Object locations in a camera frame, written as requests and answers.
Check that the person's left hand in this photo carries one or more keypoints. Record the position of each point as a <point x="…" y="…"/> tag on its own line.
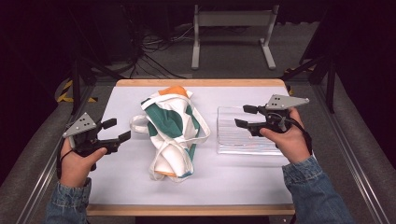
<point x="74" y="168"/>

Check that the clear plastic tray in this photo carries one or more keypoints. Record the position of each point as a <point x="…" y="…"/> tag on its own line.
<point x="236" y="140"/>

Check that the black tripod stand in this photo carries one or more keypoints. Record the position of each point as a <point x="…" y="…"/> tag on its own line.
<point x="77" y="81"/>
<point x="330" y="81"/>

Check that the person's right hand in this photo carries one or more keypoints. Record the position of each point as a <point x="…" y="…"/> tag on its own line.
<point x="289" y="143"/>

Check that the white green orange tote bag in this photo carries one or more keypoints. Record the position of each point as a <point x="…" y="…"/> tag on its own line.
<point x="169" y="130"/>

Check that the aluminium rail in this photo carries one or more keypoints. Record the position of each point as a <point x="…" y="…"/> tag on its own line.
<point x="351" y="155"/>
<point x="40" y="183"/>

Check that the white table mat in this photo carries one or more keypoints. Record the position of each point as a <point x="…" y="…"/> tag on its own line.
<point x="218" y="180"/>

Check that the yellow black hazard tape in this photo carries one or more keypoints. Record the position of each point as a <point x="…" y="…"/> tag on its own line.
<point x="67" y="93"/>

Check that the white metal stand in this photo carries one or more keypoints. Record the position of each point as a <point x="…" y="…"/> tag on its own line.
<point x="232" y="18"/>

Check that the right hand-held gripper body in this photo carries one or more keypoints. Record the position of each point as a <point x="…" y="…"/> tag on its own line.
<point x="280" y="102"/>

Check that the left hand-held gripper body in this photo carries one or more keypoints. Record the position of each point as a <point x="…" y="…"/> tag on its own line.
<point x="81" y="124"/>

